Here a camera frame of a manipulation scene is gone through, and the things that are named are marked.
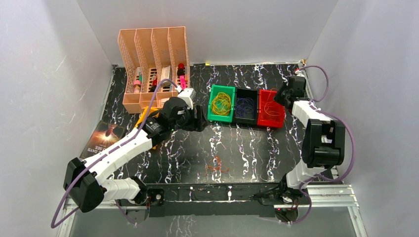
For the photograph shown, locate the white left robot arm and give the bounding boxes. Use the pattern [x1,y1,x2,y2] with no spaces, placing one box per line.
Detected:
[64,97,208,213]

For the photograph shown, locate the red black stamp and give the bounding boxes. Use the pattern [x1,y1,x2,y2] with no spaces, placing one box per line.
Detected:
[176,63,185,77]

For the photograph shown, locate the peach desk file organizer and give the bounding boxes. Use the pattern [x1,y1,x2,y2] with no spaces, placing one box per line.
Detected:
[118,26,190,114]

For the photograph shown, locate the black plastic bin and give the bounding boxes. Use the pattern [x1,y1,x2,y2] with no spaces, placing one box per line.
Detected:
[232,87,259,126]

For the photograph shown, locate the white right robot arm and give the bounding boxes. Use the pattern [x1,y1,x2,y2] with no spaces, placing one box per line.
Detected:
[274,76,345,204]

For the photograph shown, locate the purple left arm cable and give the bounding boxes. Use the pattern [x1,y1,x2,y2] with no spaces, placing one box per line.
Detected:
[50,78,182,229]

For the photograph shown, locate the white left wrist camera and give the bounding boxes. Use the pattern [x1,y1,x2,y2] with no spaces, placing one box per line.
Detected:
[175,86,196,109]

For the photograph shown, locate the pink highlighter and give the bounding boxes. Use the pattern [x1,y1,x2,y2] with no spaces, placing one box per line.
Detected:
[179,75,187,90]

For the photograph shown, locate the yellow plastic bin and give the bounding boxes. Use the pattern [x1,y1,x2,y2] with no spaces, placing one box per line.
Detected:
[134,105,163,150]

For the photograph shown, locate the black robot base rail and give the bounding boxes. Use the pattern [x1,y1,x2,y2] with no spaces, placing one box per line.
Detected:
[116,182,309,223]

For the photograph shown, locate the red plastic bin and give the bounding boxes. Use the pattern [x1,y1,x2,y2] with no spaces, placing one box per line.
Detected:
[257,89,286,128]

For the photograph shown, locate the white box in organizer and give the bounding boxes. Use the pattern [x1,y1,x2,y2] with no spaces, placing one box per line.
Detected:
[161,66,172,87]

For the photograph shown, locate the yellow cable coil in bin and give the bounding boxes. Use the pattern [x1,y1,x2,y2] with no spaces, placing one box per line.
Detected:
[211,92,232,117]

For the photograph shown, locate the dark illustrated book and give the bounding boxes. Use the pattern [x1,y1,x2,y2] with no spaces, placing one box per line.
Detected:
[80,120,126,159]

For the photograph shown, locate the green plastic bin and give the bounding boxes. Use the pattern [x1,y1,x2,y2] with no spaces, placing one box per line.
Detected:
[208,85,236,123]

